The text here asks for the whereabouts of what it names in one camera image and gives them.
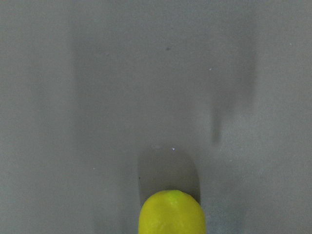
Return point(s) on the yellow lemon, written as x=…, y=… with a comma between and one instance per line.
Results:
x=171, y=212

